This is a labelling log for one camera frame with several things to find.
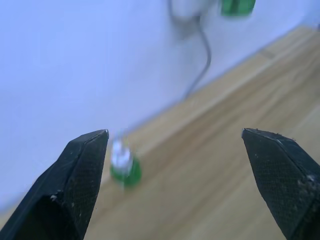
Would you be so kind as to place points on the green mosquito repellent heater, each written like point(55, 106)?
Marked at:
point(237, 7)

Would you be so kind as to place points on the white power strip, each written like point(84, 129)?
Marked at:
point(183, 8)

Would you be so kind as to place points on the green liquid refill bottle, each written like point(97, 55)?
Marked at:
point(126, 170)

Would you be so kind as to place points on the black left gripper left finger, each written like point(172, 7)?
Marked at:
point(75, 180)

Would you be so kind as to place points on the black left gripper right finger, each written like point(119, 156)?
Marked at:
point(282, 175)

